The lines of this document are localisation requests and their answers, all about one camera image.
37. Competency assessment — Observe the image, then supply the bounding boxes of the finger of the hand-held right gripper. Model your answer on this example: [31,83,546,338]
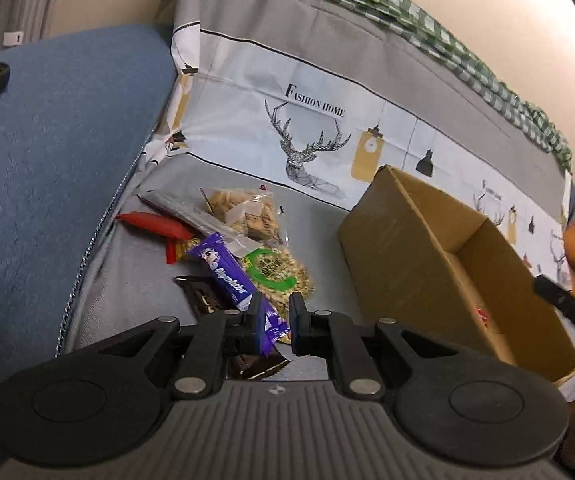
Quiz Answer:
[534,274,575,347]

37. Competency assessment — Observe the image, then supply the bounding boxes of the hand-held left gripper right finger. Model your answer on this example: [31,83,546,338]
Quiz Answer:
[289,291,492,401]

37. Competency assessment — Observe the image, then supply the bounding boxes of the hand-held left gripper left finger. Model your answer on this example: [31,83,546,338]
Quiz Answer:
[75,291,268,401]

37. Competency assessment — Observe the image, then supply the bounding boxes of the green label nut bag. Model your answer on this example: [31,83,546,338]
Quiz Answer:
[238,245,315,307]

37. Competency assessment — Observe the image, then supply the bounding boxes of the dark brown snack packet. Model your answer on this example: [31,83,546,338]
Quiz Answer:
[174,275,291,381]

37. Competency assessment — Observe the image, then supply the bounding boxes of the purple snack bar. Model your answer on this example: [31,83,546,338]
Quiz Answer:
[188,232,291,356]

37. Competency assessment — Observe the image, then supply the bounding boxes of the clear cracker bag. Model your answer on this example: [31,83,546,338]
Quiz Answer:
[200,186,287,244]

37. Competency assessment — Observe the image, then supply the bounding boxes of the cardboard box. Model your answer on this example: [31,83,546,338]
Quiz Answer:
[337,165,575,389]

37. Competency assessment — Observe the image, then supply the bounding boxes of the red snack packet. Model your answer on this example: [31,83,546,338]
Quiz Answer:
[115,211,198,241]

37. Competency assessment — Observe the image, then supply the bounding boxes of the red yellow snack bar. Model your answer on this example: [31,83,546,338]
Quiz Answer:
[166,237,203,265]

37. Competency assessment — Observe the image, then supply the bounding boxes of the silver snack packet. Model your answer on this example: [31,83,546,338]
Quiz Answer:
[138,189,259,257]

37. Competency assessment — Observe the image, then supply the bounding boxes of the blue sofa armrest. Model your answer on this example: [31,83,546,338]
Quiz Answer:
[0,24,178,463]

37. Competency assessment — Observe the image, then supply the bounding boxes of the grey printed sofa cover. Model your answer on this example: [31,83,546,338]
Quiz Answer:
[55,0,575,403]

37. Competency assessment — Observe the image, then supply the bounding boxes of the green checked cloth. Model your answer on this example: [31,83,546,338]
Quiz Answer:
[272,0,574,172]

